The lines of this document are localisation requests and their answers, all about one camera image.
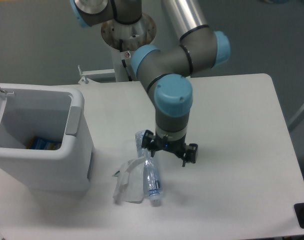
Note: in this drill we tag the white trash can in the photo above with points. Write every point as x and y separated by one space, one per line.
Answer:
54 113

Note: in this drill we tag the crushed clear plastic bottle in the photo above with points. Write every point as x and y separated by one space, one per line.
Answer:
152 185

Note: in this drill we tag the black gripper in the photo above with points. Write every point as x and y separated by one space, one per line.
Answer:
176 145

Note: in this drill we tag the white left base bracket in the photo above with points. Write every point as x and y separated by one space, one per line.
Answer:
100 76

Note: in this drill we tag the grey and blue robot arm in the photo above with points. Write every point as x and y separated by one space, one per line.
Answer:
163 75

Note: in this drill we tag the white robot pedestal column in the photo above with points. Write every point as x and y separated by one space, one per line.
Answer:
124 57

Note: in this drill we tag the blue box in trash can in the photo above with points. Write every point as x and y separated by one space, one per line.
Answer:
40 143

